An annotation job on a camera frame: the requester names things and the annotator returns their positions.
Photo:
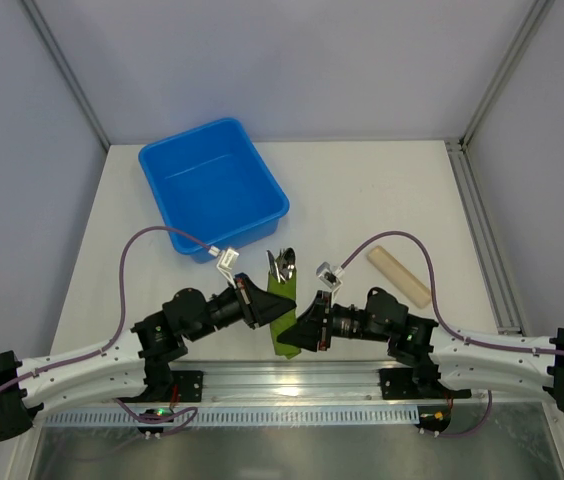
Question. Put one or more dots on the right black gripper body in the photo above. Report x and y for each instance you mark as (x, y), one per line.
(320, 320)

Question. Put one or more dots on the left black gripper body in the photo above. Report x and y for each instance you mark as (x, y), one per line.
(250, 303)

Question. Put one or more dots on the green paper napkin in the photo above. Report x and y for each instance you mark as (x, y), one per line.
(287, 320)

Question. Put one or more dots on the beige cutlery tray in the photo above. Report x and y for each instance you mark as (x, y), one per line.
(400, 277)

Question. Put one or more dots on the silver spoon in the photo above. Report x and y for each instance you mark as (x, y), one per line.
(287, 256)

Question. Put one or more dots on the blue plastic bin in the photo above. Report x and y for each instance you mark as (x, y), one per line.
(211, 183)

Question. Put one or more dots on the silver table knife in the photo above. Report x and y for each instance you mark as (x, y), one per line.
(274, 267)

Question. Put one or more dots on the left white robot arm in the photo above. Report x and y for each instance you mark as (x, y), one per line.
(149, 344)

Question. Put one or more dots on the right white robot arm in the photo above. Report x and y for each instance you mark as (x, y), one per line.
(437, 362)

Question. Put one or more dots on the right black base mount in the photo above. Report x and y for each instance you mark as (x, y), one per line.
(420, 383)

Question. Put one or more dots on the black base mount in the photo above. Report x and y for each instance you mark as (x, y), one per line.
(420, 383)
(186, 386)

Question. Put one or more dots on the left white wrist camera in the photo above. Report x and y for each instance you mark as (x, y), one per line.
(225, 261)

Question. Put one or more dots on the aluminium front rail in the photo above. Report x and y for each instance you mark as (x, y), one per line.
(243, 382)

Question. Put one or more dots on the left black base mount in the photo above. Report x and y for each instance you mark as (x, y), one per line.
(186, 386)

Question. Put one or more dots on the white slotted cable duct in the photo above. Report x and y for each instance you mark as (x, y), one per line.
(249, 416)

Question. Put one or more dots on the right aluminium side rail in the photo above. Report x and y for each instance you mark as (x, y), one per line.
(509, 318)

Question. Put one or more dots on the left aluminium frame post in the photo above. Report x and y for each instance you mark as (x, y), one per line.
(51, 45)

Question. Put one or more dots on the aluminium frame post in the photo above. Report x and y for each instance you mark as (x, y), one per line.
(51, 45)
(514, 53)

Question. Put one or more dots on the right aluminium frame post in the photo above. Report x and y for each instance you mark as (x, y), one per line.
(514, 53)

